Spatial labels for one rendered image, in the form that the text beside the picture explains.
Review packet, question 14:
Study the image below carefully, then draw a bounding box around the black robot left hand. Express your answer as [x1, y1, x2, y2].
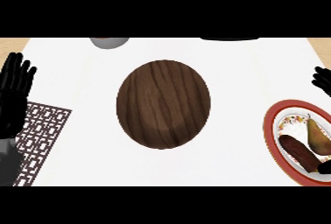
[0, 52, 39, 140]

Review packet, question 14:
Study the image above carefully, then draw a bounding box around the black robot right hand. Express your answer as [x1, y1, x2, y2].
[311, 66, 331, 98]

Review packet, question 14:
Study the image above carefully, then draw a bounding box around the brown-green pear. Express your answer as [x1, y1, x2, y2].
[305, 113, 331, 157]

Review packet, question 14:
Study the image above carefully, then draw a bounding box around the red-rimmed floral plate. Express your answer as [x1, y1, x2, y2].
[262, 99, 331, 187]

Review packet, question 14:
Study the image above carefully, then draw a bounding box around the brown wooden oval bowl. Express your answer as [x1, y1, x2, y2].
[116, 59, 213, 151]

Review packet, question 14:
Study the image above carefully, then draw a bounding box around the brown lattice-pattern placemat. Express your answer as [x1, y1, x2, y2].
[12, 101, 75, 187]

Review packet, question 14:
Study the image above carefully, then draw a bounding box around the dark red sweet potato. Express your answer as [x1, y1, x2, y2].
[277, 134, 324, 174]

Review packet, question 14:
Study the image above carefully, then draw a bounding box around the black flat object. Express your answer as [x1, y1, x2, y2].
[199, 37, 262, 42]

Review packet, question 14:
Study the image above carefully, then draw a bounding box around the grey round cup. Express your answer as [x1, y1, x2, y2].
[88, 37, 131, 50]

